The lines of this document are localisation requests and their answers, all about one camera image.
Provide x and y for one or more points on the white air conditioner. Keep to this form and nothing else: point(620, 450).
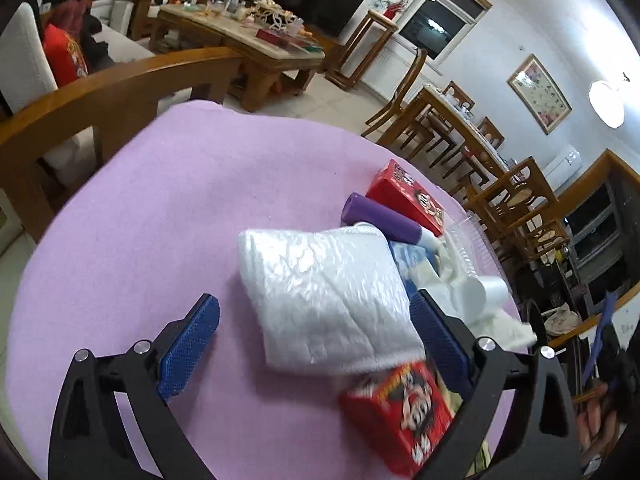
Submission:
point(565, 160)

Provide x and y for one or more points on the wood framed window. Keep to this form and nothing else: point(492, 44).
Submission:
point(435, 25)

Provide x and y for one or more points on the red pillow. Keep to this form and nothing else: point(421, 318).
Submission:
point(62, 55)

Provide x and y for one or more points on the white cloth bag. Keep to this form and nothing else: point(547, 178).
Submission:
point(560, 317)

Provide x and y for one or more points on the white plastic towel pack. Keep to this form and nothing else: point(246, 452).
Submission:
point(325, 300)

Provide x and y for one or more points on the clear plastic container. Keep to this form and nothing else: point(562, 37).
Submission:
point(470, 245)

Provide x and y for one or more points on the round ceiling lamp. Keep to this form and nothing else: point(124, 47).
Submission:
point(606, 102)

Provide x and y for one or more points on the wooden dining chair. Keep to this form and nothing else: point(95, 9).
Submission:
point(492, 130)
point(400, 105)
point(520, 185)
point(542, 237)
point(457, 92)

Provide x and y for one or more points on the dark cloth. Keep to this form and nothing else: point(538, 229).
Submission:
point(95, 45)

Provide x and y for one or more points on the tall wooden side stand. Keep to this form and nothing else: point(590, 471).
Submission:
point(370, 16)

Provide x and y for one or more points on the purple table cloth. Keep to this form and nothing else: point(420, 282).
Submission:
point(200, 210)

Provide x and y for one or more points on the purple cylindrical roll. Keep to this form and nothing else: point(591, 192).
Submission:
point(380, 217)

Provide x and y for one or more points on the framed wall picture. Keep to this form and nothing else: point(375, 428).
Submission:
point(539, 92)

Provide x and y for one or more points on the person's right hand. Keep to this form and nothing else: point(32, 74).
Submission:
point(592, 420)

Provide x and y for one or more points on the white paper cup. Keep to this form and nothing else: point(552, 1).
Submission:
point(480, 297)

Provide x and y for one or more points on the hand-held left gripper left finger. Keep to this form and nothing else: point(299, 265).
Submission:
point(192, 345)

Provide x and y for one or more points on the wood framed glass door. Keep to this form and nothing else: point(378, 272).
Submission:
point(595, 220)

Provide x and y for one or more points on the black flat television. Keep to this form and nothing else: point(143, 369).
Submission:
point(320, 0)

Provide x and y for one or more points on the blue and white packet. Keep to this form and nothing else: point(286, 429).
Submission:
point(405, 255)

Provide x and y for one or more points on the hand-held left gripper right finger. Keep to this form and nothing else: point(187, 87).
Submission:
point(442, 345)

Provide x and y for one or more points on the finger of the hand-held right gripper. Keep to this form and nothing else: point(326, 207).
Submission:
point(602, 330)

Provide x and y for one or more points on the wooden coffee table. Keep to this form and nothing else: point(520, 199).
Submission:
point(260, 55)

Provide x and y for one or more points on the cluster of small household items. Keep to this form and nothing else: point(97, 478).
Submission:
point(270, 15)

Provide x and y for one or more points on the red cartoon print box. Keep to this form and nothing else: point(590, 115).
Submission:
point(400, 195)
point(400, 410)

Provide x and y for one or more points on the wooden dining table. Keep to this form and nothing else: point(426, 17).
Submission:
point(450, 110)

